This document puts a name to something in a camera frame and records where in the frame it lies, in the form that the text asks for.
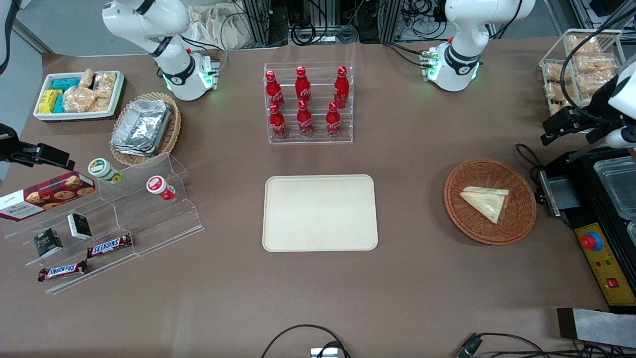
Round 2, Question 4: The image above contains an aluminium frame post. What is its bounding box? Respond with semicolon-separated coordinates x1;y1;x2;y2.
241;0;272;46
378;0;403;43

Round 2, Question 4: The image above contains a black cable with connector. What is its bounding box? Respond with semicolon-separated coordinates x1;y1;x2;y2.
456;332;636;358

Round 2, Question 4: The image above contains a small black box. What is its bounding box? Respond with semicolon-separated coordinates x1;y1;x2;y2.
33;228;64;258
67;213;92;240

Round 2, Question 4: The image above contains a black machine with yellow panel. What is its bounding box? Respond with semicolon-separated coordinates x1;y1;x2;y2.
534;147;636;314

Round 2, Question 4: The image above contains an oval tan wicker basket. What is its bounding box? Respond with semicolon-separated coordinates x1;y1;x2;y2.
109;92;182;167

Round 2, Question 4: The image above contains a round brown wicker basket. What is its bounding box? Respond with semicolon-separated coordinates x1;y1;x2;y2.
444;158;538;246

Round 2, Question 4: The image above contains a beige plastic serving tray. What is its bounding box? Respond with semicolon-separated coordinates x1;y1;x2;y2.
262;174;379;253

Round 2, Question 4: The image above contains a white rectangular snack tray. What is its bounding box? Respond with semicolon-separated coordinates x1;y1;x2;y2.
33;71;125;121

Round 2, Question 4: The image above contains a red-lidded white cup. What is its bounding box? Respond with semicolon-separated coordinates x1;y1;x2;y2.
146;176;176;201

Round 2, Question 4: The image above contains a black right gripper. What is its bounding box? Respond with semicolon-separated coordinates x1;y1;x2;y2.
0;123;76;171

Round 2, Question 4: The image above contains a white wire basket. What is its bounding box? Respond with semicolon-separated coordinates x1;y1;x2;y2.
539;29;627;118

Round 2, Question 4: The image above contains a grey metal rail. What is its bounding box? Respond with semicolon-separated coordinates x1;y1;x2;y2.
10;19;55;54

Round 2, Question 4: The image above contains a black hanging cable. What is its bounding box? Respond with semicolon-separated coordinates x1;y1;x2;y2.
0;0;21;75

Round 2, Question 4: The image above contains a large clear plastic container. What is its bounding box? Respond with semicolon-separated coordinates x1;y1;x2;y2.
594;156;636;220

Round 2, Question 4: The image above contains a yellow snack packet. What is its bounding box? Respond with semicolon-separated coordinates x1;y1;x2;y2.
38;89;63;114

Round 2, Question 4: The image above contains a plastic-wrapped triangle sandwich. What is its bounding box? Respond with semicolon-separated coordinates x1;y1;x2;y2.
460;186;511;224

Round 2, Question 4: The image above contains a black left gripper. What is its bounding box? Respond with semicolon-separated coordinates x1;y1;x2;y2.
541;106;600;146

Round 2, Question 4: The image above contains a clear acrylic stepped display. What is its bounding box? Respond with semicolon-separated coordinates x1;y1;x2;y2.
4;153;205;295

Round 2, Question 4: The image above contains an aluminium foil container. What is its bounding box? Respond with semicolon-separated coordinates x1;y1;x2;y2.
111;99;173;151

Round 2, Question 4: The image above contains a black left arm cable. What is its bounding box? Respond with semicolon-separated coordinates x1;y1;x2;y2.
559;15;636;115

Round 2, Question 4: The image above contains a black arm base cable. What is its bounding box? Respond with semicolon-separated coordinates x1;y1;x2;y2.
382;41;432;68
179;34;229;75

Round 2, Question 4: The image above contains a red tartan cookie box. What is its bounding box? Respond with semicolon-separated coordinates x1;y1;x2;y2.
0;171;96;222

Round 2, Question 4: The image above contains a black looped cable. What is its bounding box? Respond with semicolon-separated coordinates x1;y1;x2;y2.
261;324;351;358

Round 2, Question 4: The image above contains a clear acrylic bottle rack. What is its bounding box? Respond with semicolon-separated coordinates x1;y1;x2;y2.
263;62;354;145

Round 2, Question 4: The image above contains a black machine power cable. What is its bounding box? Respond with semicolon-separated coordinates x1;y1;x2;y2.
515;143;546;185

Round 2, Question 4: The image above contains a grey flat board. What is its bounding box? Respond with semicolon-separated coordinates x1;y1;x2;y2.
556;307;636;349

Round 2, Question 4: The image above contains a crumpled beige cloth bag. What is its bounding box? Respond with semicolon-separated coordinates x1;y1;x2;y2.
186;4;249;49

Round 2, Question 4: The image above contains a brown Snickers bar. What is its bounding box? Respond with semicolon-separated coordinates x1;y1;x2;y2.
87;233;133;259
38;260;88;282

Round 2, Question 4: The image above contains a green-lidded white cup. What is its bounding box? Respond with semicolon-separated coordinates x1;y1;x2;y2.
88;158;123;184

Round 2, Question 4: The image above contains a red cola bottle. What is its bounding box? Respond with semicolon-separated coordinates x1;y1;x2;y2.
333;66;350;109
325;102;342;138
295;66;312;106
265;70;286;110
268;103;289;139
297;100;315;138

